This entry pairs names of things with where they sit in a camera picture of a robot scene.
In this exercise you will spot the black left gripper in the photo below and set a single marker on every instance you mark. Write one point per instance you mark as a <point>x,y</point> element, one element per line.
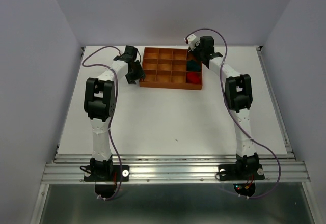
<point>139,75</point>

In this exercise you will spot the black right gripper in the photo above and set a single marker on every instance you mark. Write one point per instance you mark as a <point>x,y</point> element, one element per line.
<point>192,53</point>

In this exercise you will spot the dark green sock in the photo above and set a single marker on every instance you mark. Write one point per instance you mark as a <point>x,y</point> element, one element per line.
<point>193,66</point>

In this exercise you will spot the red sock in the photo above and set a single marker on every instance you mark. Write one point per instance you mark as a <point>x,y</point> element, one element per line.
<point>193,78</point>

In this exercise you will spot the orange compartment tray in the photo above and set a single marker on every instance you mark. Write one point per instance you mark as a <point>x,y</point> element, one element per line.
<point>166,68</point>

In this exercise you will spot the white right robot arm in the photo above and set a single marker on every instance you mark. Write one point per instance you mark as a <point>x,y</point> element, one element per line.
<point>238,97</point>

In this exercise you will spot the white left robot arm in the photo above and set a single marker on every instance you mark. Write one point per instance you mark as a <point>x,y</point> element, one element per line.
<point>100,104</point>

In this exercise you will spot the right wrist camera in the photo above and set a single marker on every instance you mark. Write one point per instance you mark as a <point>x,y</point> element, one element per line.
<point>192,41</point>

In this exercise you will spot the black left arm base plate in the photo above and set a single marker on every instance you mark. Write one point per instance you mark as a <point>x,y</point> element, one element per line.
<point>114,176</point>

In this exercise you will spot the aluminium mounting rail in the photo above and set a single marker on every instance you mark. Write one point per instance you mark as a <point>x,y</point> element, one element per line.
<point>165,169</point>

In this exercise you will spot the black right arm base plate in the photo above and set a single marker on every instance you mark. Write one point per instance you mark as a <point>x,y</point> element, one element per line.
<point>229,172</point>

